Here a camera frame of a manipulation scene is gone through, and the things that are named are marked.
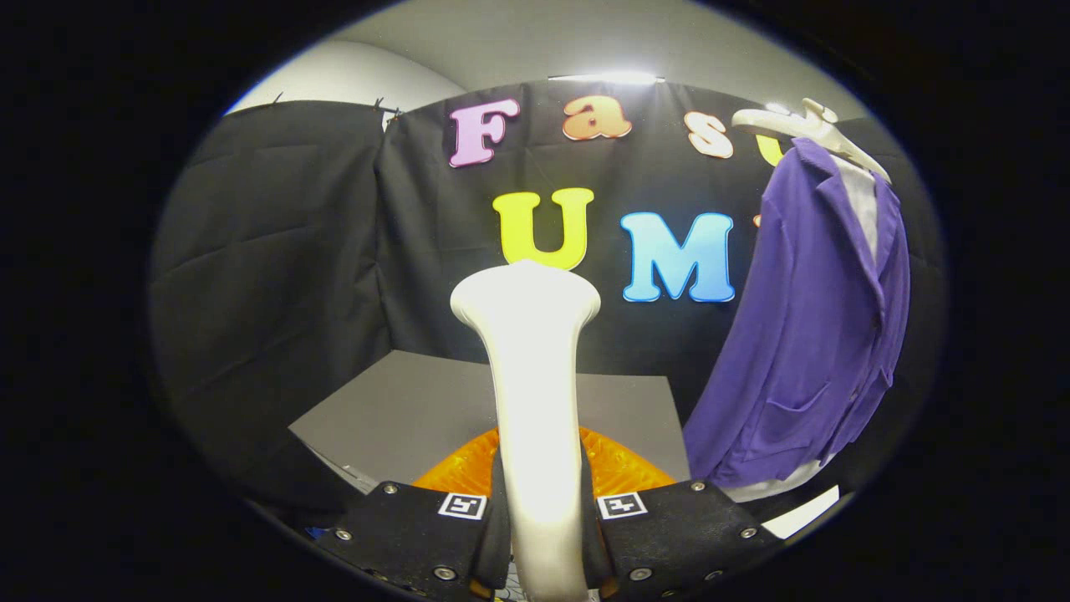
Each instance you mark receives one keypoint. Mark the white shirt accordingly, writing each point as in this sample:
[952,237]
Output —
[861,196]

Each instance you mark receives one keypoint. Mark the purple jacket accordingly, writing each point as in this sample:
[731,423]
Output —
[802,334]

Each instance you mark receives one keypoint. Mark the black backdrop cloth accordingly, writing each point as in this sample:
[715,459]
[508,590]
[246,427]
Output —
[284,267]

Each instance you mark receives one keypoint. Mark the grey cabinet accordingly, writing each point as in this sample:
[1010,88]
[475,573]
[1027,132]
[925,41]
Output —
[418,410]

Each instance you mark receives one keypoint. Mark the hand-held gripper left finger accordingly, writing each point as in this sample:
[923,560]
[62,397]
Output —
[418,535]

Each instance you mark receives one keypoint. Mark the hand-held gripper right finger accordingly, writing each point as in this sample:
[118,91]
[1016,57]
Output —
[677,535]

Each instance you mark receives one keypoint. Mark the white garment steamer head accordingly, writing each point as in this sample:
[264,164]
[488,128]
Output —
[535,393]

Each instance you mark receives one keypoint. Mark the white clothes hanger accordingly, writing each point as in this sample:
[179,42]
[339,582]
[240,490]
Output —
[807,125]

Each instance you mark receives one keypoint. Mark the ceiling light panel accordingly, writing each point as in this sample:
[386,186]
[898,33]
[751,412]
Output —
[777,107]
[606,78]

